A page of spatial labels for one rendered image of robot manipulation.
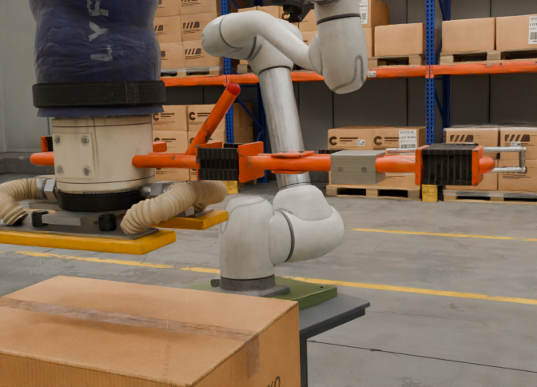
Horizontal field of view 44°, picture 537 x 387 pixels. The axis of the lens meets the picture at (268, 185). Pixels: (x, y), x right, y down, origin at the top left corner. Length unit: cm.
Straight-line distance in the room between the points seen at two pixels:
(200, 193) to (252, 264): 72
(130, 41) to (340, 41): 56
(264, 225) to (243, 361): 76
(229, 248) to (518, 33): 656
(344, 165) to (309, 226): 94
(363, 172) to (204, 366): 37
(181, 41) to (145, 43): 831
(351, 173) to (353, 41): 60
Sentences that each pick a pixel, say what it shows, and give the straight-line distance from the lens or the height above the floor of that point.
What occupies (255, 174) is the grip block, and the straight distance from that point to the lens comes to 108.
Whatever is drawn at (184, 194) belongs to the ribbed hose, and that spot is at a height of 119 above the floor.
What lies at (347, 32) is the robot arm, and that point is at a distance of 153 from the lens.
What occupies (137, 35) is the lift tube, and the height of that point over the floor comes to 145.
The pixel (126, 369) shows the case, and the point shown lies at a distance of 105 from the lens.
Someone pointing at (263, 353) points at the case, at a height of 90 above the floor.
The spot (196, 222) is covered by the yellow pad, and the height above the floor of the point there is 112.
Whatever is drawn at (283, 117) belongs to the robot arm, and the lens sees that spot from 201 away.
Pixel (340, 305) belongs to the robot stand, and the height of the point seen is 75.
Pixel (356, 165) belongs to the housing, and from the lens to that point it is 98.
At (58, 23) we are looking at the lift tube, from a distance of 114.
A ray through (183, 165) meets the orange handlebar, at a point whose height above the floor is 123.
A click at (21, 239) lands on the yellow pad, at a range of 117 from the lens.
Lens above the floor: 134
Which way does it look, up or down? 8 degrees down
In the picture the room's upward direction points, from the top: 2 degrees counter-clockwise
